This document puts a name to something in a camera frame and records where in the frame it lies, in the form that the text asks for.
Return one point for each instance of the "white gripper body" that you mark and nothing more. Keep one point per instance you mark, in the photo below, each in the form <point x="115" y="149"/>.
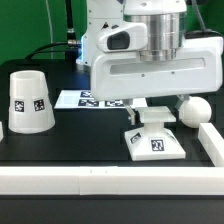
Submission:
<point x="197" y="68"/>

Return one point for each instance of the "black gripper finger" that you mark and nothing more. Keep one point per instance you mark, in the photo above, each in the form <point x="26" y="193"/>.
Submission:
<point x="181" y="100"/>
<point x="132" y="115"/>

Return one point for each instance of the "white lamp bulb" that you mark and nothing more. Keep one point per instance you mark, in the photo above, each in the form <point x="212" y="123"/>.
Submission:
<point x="195" y="111"/>

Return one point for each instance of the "white lamp base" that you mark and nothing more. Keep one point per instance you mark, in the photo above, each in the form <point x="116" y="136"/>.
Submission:
<point x="153" y="141"/>

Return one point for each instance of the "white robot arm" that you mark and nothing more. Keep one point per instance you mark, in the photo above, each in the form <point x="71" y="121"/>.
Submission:
<point x="165" y="21"/>

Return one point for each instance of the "white lamp shade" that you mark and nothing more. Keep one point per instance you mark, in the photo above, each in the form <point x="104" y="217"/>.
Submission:
<point x="30" y="110"/>

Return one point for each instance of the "white right rail bar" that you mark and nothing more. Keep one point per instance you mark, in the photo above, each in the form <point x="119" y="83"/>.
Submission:
<point x="212" y="142"/>

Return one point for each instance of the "white rail bar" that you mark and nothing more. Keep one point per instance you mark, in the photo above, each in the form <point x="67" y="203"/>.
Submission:
<point x="212" y="142"/>
<point x="111" y="181"/>

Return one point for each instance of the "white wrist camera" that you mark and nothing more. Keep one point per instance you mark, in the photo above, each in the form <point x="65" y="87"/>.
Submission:
<point x="129" y="36"/>

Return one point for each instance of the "white front rail bar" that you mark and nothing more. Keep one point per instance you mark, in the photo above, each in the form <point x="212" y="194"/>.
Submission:
<point x="111" y="181"/>

